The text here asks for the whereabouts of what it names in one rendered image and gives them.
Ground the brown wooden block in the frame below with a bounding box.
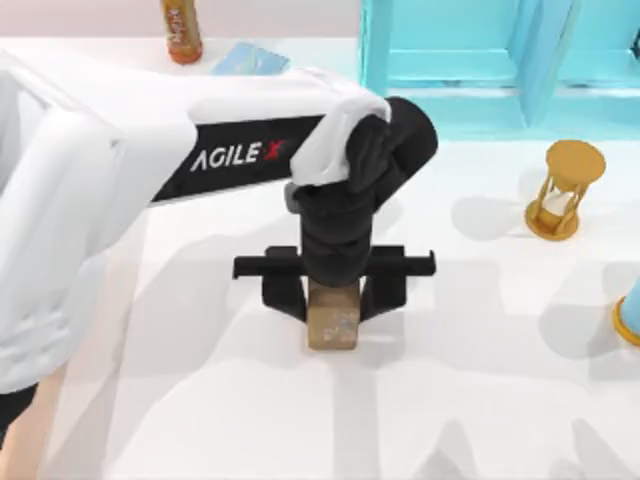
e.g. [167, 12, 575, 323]
[305, 283, 362, 352]

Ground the golden hourglass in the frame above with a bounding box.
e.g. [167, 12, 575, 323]
[523, 139, 608, 242]

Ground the light blue rack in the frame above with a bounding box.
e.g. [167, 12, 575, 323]
[358, 0, 640, 137]

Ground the blue and yellow cylinder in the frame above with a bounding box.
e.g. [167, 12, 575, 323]
[611, 273, 640, 347]

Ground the orange bottle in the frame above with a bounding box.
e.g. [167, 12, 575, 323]
[159, 0, 204, 66]

